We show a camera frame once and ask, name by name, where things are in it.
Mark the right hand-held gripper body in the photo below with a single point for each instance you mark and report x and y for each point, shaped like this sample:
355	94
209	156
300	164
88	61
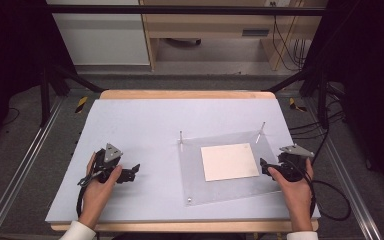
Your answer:
296	151

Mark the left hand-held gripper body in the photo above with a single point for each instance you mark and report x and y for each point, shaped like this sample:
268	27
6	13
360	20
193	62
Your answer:
112	154

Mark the white paper sheet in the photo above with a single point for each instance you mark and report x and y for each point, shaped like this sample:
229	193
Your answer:
229	162

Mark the clear acrylic frame with posts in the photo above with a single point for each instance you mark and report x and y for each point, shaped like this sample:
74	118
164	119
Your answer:
193	173

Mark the person's left hand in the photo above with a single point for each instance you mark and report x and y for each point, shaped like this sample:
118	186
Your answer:
96	196

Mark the person's right hand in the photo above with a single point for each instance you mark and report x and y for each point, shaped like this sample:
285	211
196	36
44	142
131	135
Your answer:
298	196

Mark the pale table cover board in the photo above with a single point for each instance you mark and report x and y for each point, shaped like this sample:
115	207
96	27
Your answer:
146	126

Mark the black metal stand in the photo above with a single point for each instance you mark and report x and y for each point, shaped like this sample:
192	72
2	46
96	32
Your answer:
322	100
45	100

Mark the wooden table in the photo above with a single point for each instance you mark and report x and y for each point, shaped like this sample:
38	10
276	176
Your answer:
186	94

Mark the black curtain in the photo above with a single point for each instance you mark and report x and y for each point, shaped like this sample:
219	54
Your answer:
10	50
366	66

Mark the white cabinet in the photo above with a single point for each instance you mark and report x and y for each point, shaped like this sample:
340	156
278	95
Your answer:
103	40

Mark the grey desk label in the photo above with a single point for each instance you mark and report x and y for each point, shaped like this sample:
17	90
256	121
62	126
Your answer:
255	32

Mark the light wooden desk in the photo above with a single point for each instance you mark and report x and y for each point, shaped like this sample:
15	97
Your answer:
213	25

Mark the aluminium floor rail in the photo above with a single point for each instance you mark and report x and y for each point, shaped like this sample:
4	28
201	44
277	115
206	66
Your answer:
350	186
23	160

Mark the black horizontal frame bar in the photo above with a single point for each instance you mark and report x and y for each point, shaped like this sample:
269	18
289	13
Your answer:
180	10

